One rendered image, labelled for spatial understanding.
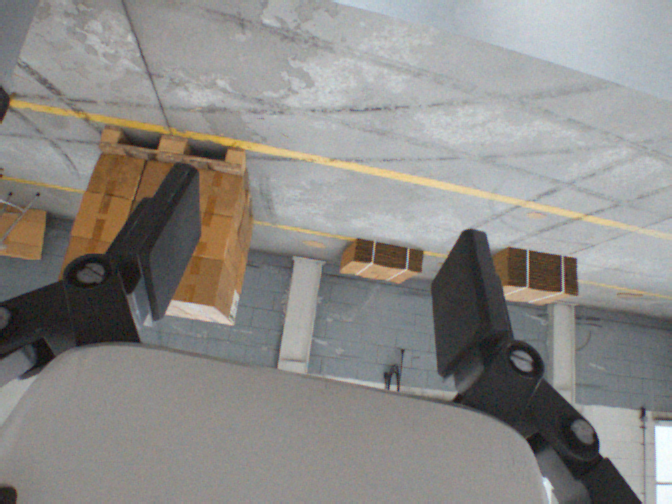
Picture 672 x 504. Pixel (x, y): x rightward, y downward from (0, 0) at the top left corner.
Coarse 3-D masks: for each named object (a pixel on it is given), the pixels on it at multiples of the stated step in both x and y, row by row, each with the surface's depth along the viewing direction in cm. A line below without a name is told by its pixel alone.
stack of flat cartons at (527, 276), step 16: (496, 256) 341; (512, 256) 322; (528, 256) 322; (544, 256) 324; (560, 256) 326; (496, 272) 339; (512, 272) 318; (528, 272) 318; (544, 272) 322; (560, 272) 322; (576, 272) 324; (512, 288) 325; (528, 288) 318; (544, 288) 318; (560, 288) 319; (576, 288) 320
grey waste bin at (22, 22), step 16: (0, 0) 96; (16, 0) 101; (32, 0) 108; (0, 16) 96; (16, 16) 102; (32, 16) 111; (0, 32) 97; (16, 32) 103; (0, 48) 98; (16, 48) 105; (0, 64) 99; (0, 80) 100
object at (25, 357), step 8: (32, 344) 9; (40, 344) 9; (8, 352) 8; (16, 352) 8; (24, 352) 8; (32, 352) 9; (40, 352) 9; (0, 360) 8; (8, 360) 8; (16, 360) 8; (24, 360) 9; (32, 360) 9; (0, 368) 8; (8, 368) 8; (16, 368) 9; (24, 368) 9; (0, 376) 8; (8, 376) 8; (16, 376) 9; (0, 384) 8
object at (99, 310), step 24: (72, 264) 9; (96, 264) 9; (72, 288) 9; (96, 288) 9; (120, 288) 9; (72, 312) 8; (96, 312) 8; (120, 312) 8; (96, 336) 8; (120, 336) 8
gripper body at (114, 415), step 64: (64, 384) 7; (128, 384) 7; (192, 384) 7; (256, 384) 7; (320, 384) 8; (0, 448) 6; (64, 448) 6; (128, 448) 6; (192, 448) 6; (256, 448) 6; (320, 448) 7; (384, 448) 7; (448, 448) 7; (512, 448) 7
